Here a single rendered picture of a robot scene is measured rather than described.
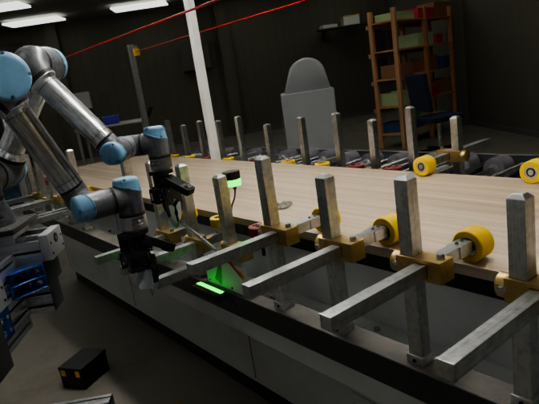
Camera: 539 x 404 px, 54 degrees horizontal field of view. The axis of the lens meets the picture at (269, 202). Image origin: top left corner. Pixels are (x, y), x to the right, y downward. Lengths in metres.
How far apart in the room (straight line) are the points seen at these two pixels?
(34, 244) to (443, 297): 1.31
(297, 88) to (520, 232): 6.97
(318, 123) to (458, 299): 6.57
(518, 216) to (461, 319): 0.51
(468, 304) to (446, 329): 0.12
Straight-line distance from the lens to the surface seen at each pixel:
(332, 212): 1.34
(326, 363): 1.61
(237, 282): 1.79
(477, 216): 1.68
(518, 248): 1.05
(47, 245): 1.91
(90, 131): 1.76
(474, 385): 1.26
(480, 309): 1.43
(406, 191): 1.15
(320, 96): 7.86
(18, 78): 1.40
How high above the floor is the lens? 1.40
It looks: 14 degrees down
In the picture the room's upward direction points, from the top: 9 degrees counter-clockwise
